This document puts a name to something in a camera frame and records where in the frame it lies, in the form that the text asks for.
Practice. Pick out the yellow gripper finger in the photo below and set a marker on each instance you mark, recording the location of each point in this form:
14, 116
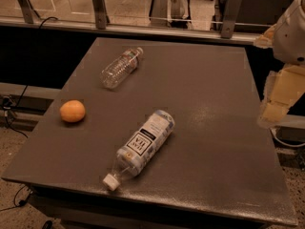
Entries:
281, 91
265, 40

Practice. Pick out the clear plastic water bottle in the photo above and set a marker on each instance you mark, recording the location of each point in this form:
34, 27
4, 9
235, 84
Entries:
115, 73

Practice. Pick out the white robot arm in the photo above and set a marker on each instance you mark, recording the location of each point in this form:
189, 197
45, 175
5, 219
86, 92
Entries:
289, 38

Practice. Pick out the labelled tea bottle white cap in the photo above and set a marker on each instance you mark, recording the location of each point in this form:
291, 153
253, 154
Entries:
136, 153

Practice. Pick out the orange fruit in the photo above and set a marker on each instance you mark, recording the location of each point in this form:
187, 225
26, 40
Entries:
72, 111

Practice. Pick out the metal railing post right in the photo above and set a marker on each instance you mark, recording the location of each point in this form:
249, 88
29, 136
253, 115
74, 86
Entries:
230, 13

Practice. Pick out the metal railing post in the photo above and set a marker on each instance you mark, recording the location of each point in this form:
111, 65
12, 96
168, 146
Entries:
26, 10
100, 14
230, 13

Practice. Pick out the metal railing post middle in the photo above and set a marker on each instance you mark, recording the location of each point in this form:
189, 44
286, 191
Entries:
100, 14

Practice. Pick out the metal railing post left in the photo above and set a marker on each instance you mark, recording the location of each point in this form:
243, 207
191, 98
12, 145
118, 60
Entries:
26, 10

